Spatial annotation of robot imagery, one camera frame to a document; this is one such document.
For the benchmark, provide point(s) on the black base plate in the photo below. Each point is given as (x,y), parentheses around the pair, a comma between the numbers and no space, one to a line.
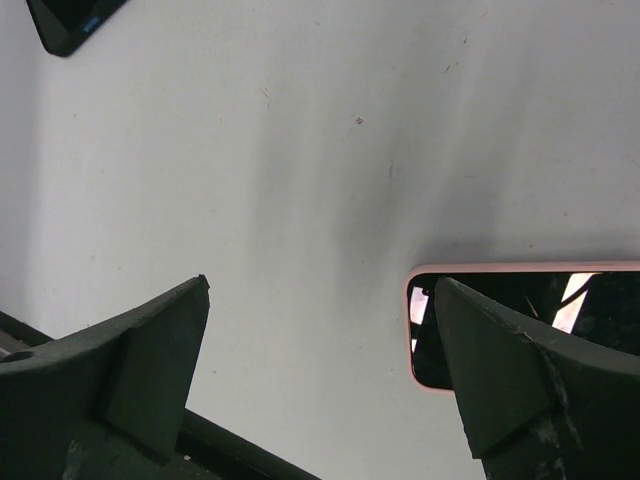
(205,450)

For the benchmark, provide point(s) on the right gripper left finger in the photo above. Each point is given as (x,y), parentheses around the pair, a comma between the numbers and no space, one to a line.
(106,402)

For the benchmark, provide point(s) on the blue phone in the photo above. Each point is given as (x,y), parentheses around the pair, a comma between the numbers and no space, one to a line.
(64,25)

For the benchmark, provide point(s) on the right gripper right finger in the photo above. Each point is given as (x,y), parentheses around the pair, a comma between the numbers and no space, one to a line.
(536,402)

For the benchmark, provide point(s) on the phone in pink case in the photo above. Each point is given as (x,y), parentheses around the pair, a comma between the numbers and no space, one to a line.
(597,301)

